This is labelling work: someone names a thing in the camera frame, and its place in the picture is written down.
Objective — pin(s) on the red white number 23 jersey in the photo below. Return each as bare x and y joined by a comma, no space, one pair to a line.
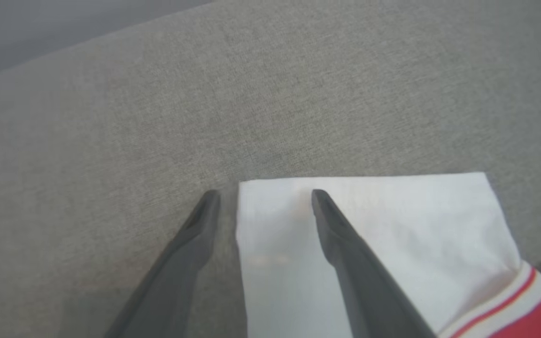
416,234

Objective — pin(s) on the grey fabric sofa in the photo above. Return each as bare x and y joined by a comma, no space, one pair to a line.
158,117

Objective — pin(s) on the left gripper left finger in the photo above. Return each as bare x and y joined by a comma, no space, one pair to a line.
176,272

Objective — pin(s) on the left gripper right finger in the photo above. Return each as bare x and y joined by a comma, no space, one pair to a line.
359,272

